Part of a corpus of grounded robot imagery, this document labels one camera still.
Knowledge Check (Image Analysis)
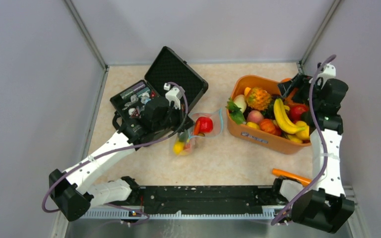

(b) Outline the clear zip top bag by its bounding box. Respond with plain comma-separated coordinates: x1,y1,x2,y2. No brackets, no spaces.
171,109,224,156

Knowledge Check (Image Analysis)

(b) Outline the yellow orange peach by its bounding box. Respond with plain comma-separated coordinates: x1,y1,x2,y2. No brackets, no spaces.
172,141,185,155

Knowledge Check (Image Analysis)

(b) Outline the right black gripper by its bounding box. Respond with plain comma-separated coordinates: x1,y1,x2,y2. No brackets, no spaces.
277,72,324,109

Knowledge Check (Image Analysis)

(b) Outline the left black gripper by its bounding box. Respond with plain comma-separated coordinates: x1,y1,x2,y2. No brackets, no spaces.
153,102,196,133

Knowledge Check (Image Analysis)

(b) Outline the yellow banana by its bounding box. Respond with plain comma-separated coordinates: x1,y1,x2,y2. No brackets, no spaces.
273,98,307,134

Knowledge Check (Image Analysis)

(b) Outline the orange tangerine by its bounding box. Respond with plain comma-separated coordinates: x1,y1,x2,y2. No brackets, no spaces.
280,78,292,83

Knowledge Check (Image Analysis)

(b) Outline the red apple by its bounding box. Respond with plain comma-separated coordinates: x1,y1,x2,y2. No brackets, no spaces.
198,117,213,133

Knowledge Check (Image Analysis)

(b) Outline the small orange pumpkin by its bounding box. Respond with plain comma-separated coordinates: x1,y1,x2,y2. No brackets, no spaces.
259,119,281,136

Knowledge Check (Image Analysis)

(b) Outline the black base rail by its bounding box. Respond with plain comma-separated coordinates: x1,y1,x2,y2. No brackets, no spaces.
108,177,306,224

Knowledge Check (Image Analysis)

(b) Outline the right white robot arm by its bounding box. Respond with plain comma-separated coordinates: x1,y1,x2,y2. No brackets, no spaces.
271,72,355,234

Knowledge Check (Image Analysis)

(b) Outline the yellow lemon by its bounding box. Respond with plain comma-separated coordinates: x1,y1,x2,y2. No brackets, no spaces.
246,121,260,130

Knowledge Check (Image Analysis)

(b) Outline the black poker chip case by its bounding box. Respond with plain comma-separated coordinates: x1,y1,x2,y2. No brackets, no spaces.
110,46,208,130

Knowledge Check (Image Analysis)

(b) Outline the white radish with leaves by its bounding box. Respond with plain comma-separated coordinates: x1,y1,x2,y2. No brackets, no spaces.
226,94,247,124

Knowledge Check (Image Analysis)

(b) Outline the green lime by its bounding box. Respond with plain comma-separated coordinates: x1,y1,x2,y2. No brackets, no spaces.
178,130,189,142

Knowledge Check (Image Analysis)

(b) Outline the orange pineapple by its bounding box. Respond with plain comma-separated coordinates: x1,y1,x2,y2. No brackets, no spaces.
245,87,272,111

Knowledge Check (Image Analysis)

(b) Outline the orange carrot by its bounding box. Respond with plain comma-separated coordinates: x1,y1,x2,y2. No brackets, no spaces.
272,169,312,186

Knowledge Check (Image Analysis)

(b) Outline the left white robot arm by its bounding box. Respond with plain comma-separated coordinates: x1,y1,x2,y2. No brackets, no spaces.
42,95,190,221

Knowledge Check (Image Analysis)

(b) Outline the orange plastic basket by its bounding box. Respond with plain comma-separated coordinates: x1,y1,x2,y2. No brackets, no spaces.
226,75,311,155

